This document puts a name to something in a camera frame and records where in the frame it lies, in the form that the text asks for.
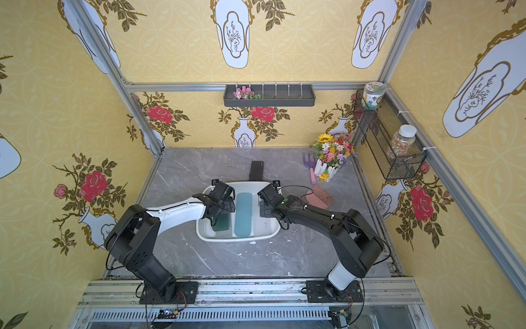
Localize purple pink garden fork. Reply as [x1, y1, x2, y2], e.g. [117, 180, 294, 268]
[302, 153, 317, 185]

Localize pink hand broom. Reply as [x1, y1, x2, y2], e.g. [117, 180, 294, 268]
[305, 185, 335, 209]

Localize dark green pencil case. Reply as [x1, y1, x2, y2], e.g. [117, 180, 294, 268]
[211, 213, 230, 232]

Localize small pink shelf flowers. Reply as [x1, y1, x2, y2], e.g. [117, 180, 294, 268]
[232, 86, 262, 100]

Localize grey wall shelf tray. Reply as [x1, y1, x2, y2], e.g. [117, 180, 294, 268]
[223, 83, 316, 108]

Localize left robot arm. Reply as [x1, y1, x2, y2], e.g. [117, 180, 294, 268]
[104, 180, 236, 302]

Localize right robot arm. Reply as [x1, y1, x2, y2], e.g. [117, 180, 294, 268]
[258, 183, 388, 301]

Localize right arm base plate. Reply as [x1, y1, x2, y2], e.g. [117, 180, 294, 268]
[301, 280, 364, 303]

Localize black wire basket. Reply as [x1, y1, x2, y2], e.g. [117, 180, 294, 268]
[358, 95, 427, 180]

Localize small circuit board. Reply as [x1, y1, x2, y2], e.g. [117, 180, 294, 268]
[157, 308, 179, 320]

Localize white lidded patterned jar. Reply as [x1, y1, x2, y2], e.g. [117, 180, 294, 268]
[362, 82, 387, 110]

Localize clear jar white lid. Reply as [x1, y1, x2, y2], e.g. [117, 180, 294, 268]
[388, 124, 417, 159]

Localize teal translucent pencil case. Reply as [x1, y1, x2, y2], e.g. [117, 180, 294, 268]
[234, 193, 253, 238]

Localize black pencil case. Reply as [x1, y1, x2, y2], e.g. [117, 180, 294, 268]
[249, 160, 264, 182]

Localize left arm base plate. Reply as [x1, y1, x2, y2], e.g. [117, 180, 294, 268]
[139, 281, 199, 306]

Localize white fence flower planter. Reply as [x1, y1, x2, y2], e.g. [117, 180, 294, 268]
[312, 133, 355, 183]

